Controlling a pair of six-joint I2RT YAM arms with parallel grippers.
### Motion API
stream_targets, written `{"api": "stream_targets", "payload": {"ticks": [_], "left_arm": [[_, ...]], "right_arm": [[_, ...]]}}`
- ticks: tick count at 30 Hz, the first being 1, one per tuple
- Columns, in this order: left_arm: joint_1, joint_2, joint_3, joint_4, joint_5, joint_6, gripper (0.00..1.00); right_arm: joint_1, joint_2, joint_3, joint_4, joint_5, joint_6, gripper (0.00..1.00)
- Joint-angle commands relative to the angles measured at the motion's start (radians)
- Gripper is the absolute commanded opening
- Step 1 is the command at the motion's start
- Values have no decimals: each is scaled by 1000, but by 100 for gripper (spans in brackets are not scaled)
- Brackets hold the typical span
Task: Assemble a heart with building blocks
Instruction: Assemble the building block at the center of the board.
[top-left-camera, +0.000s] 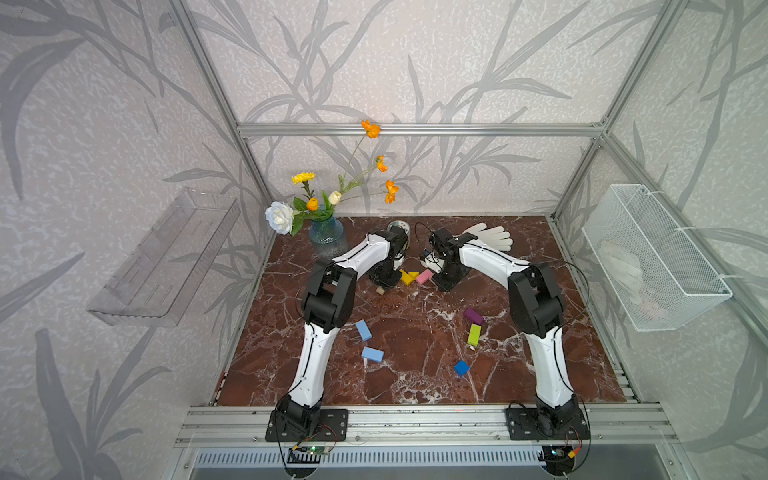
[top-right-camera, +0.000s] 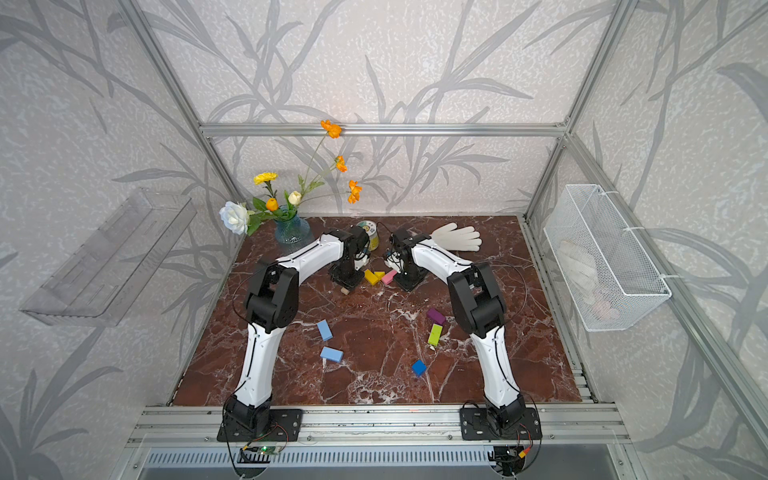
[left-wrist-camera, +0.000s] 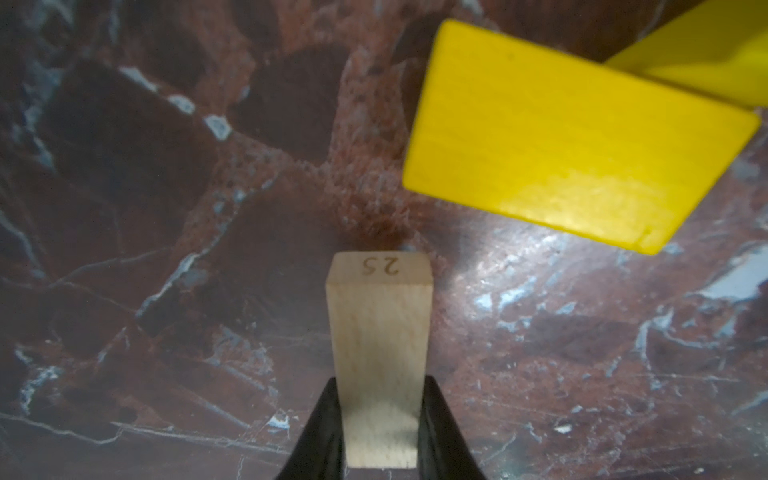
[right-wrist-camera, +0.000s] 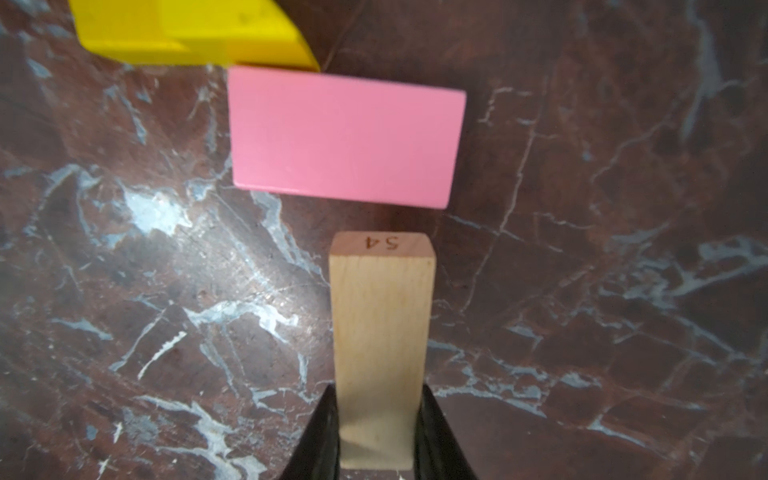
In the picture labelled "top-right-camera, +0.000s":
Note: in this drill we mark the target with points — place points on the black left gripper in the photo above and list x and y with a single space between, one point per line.
350 285

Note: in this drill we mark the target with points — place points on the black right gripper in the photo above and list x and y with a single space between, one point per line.
407 285

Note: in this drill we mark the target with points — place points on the pink rectangular block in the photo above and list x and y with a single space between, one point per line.
389 277

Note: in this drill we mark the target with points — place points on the yellow rectangular block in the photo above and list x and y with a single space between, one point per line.
371 277

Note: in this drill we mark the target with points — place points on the purple block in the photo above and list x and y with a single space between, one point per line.
436 317

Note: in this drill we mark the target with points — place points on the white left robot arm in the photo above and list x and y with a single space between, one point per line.
272 303

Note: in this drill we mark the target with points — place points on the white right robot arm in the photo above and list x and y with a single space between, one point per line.
479 308

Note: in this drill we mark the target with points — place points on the sunflower seed tin can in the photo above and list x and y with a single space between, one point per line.
370 227

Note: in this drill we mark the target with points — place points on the light blue block upper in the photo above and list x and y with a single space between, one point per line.
324 330

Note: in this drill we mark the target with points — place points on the light blue block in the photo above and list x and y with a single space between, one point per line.
331 354
324 330

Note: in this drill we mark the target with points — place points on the lime green block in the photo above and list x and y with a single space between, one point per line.
435 335

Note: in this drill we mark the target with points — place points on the blue glass vase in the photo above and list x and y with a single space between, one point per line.
294 233

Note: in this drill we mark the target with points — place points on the white cotton glove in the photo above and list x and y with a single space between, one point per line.
453 238

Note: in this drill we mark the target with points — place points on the light blue block lower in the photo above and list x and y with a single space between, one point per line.
331 354

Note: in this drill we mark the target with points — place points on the dark blue cube block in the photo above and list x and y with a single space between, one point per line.
419 368

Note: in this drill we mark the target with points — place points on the white items in basket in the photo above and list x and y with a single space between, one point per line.
580 268

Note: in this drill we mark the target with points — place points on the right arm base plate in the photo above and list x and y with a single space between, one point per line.
483 424

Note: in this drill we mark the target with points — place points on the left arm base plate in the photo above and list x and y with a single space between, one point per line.
271 425

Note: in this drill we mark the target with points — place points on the aluminium front rail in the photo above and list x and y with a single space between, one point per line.
382 425

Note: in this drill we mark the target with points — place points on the white wire basket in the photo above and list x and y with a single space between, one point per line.
586 216

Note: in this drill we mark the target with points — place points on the clear acrylic wall shelf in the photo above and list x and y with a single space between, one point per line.
99 283

